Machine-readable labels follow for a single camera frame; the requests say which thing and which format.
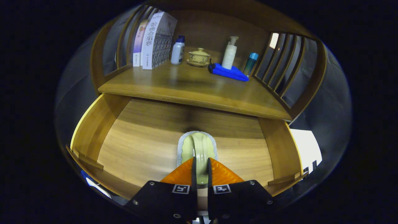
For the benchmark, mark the blue folded cloth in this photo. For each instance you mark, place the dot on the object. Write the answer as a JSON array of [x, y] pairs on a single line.
[[230, 73]]

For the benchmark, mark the clear blue bottle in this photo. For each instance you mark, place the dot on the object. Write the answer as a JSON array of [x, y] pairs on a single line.
[[250, 65]]

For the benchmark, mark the thin purple white book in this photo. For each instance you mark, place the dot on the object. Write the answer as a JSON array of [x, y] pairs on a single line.
[[139, 46]]

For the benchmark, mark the beige lidded teacup with saucer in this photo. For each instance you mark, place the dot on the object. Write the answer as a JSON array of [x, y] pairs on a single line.
[[199, 57]]

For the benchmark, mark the white bottle blue cap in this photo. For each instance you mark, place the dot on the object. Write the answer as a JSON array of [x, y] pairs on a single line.
[[177, 53]]

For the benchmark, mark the wooden cabinet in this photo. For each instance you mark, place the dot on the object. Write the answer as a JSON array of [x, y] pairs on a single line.
[[211, 31]]

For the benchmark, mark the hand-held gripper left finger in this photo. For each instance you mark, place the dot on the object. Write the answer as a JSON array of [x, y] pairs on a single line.
[[194, 177]]

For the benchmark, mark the blue white floor object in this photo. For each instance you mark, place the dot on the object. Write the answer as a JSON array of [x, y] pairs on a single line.
[[93, 185]]

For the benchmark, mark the wooden countertop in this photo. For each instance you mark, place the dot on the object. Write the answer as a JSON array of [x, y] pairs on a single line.
[[199, 90]]

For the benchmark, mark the thick white patterned book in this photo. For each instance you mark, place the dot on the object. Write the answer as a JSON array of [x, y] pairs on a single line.
[[155, 43]]

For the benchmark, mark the wooden drawer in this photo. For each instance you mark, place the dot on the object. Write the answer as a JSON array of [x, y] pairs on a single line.
[[149, 146]]

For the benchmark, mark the white pump bottle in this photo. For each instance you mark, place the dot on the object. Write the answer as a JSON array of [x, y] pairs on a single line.
[[229, 56]]

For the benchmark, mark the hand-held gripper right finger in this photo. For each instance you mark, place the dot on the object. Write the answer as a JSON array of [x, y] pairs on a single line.
[[209, 179]]

